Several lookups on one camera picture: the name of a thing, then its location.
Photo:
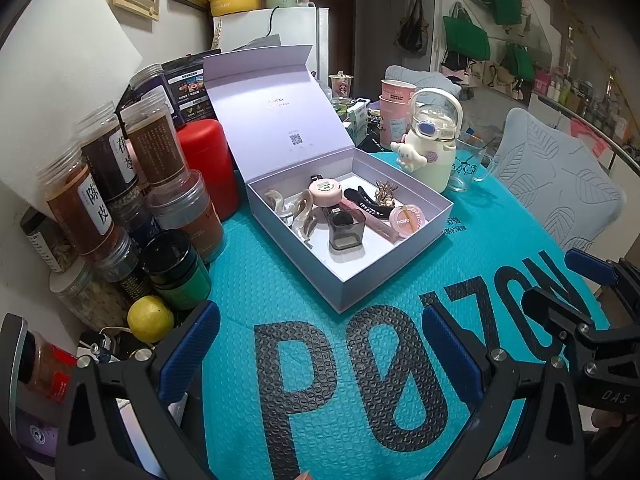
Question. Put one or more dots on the black snack pouch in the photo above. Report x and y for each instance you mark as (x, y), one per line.
(190, 87)

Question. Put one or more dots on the green jar black lid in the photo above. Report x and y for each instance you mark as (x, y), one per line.
(177, 280)

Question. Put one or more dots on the red canister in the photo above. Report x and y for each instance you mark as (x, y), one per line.
(207, 165)

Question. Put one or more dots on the red label bottle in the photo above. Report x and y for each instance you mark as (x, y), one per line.
(50, 370)

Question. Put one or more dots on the pink cloth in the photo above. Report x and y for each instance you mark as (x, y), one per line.
(590, 132)

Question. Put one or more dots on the dark mesh bag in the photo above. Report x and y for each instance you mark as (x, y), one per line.
(412, 30)

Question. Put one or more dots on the row of small bottles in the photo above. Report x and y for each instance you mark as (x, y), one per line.
(580, 100)

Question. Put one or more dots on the gold ornament hair clip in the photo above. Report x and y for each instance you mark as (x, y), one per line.
(386, 191)

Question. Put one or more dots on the green tote bag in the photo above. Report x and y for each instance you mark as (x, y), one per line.
(465, 35)
(520, 62)
(502, 0)

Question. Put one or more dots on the dark content jar white label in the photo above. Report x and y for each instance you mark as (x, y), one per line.
(102, 150)

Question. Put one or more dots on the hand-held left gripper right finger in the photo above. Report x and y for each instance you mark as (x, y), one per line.
(452, 355)

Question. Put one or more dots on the grey quilted chair cushion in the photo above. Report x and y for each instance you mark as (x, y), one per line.
(555, 185)

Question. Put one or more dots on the small blue white gadget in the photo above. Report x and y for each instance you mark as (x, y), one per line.
(102, 344)

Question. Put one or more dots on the dark blue jar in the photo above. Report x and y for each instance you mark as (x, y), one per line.
(132, 212)

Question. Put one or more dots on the beige hair claw clip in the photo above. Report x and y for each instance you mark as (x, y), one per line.
(300, 215)

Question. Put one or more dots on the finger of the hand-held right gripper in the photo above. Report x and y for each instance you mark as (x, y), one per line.
(587, 265)
(550, 310)

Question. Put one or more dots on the glass mug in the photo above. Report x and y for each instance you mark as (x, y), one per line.
(467, 170)

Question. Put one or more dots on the pink round case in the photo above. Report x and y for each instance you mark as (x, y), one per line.
(325, 193)

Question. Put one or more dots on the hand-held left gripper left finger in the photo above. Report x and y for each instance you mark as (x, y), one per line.
(192, 347)

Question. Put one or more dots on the small jar dark contents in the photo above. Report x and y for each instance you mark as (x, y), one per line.
(122, 265)

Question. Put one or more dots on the small panda glass cup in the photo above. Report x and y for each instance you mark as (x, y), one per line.
(341, 85)

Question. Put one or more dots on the tall jar brown label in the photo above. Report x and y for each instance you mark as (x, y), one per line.
(155, 150)

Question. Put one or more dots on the pale pink box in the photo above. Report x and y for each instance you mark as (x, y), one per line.
(135, 435)

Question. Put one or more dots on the jar of pale dried pieces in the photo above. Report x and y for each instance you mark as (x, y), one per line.
(90, 300)

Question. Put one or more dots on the clear jar dark label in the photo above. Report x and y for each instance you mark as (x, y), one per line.
(147, 82)

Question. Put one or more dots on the yellow lemon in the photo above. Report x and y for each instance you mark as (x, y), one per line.
(150, 319)

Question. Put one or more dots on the slim black cosmetic box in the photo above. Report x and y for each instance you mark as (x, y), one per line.
(316, 178)

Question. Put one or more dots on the orange pink round compact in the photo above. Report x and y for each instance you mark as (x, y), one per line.
(407, 217)

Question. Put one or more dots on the dark translucent square container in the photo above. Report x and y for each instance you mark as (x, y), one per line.
(347, 235)

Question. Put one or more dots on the black hair clip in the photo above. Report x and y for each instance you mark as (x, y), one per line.
(367, 200)

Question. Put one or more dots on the cream cartoon water bottle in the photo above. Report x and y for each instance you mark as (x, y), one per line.
(430, 150)

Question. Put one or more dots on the teal bubble mailer mat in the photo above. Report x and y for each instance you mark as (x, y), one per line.
(325, 435)

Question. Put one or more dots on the pink paper cup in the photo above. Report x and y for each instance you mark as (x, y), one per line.
(392, 122)
(397, 89)

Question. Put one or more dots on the small green white carton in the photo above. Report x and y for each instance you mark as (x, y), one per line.
(359, 120)

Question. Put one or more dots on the grey leaf pattern chair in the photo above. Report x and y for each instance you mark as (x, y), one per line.
(430, 80)

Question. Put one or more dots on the orange content jar white label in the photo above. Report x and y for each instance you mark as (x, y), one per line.
(75, 210)

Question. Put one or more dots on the white fridge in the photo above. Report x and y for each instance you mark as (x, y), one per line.
(295, 27)

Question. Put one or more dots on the short jar brown label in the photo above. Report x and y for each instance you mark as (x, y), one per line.
(192, 220)

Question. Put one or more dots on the slim pack of dried slices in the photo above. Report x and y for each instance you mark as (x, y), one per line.
(45, 242)

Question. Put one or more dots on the purple box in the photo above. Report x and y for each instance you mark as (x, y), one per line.
(37, 435)

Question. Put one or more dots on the lavender gift box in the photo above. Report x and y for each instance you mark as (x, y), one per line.
(270, 110)

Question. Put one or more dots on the pink cosmetic tube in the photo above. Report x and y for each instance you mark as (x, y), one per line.
(380, 227)

